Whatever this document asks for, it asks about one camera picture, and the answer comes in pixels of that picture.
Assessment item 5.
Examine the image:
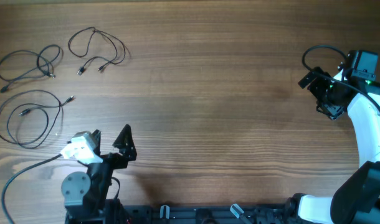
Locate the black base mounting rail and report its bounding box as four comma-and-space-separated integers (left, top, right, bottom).
65, 205, 290, 224

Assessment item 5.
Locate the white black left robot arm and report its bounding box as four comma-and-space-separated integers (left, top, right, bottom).
60, 124, 137, 223

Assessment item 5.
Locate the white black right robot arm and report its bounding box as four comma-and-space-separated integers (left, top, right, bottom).
283, 50, 380, 223

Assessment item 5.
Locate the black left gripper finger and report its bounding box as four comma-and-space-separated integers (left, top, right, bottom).
92, 129, 101, 154
112, 124, 136, 152

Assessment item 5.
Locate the black left camera cable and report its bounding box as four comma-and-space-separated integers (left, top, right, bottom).
1, 153, 64, 224

